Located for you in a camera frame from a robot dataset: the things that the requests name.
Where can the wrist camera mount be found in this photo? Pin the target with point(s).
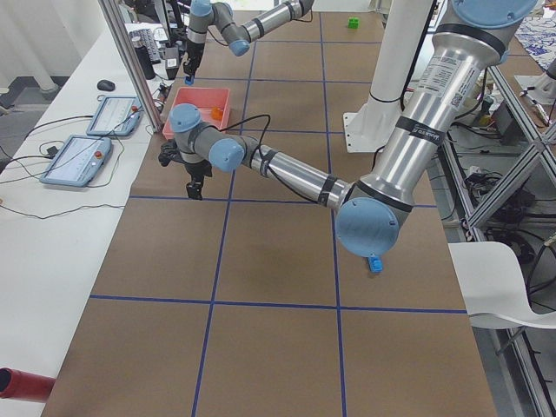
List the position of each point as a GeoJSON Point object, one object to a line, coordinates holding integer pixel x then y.
{"type": "Point", "coordinates": [169, 152]}

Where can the lower teach pendant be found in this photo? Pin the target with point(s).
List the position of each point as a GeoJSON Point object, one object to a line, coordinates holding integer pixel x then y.
{"type": "Point", "coordinates": [78, 161]}

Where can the long blue block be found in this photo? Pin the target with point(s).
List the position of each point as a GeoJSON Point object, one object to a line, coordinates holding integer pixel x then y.
{"type": "Point", "coordinates": [375, 264]}

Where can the red cylinder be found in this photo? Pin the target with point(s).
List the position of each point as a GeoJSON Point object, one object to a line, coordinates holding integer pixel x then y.
{"type": "Point", "coordinates": [20, 385]}

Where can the white curved sheet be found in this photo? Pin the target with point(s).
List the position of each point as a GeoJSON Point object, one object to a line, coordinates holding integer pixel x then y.
{"type": "Point", "coordinates": [493, 287]}

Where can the aluminium frame post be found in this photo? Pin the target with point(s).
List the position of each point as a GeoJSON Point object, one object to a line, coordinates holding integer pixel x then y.
{"type": "Point", "coordinates": [113, 18]}

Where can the teach pendant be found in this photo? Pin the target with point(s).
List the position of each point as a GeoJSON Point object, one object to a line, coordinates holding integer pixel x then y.
{"type": "Point", "coordinates": [115, 116]}
{"type": "Point", "coordinates": [78, 161]}

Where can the black computer mouse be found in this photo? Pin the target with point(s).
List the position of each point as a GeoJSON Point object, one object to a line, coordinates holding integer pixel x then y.
{"type": "Point", "coordinates": [106, 85]}

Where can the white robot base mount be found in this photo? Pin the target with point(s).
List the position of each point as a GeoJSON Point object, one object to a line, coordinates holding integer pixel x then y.
{"type": "Point", "coordinates": [406, 26]}

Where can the orange sloped block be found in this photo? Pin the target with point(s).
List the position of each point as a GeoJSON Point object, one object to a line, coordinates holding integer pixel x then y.
{"type": "Point", "coordinates": [217, 113]}

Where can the black keyboard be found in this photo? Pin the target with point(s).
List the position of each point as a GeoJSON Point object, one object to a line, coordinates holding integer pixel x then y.
{"type": "Point", "coordinates": [147, 38]}

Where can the black bottle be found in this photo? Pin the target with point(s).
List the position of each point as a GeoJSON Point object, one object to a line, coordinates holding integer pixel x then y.
{"type": "Point", "coordinates": [143, 57]}

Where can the upper teach pendant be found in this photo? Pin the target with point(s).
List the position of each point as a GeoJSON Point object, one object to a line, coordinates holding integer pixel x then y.
{"type": "Point", "coordinates": [115, 116]}

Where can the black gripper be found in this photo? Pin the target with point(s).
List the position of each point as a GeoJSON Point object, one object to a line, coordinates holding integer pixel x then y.
{"type": "Point", "coordinates": [196, 170]}
{"type": "Point", "coordinates": [191, 56]}

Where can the green block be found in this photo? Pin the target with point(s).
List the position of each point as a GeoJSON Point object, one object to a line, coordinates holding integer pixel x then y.
{"type": "Point", "coordinates": [353, 23]}

